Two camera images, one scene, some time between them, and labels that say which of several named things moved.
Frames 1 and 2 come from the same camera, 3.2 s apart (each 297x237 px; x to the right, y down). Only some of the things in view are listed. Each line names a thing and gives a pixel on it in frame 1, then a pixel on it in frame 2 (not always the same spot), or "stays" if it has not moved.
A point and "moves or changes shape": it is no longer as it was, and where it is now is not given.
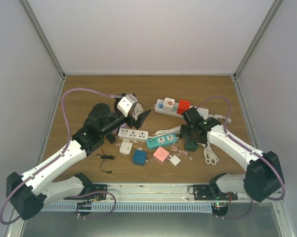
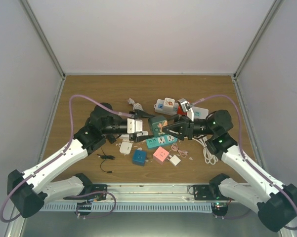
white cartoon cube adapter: (168, 104) stays
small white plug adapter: (174, 160) stays
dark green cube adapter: (190, 145) → (156, 123)
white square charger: (125, 147) stays
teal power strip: (161, 140) stays
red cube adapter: (184, 104) moves or changes shape
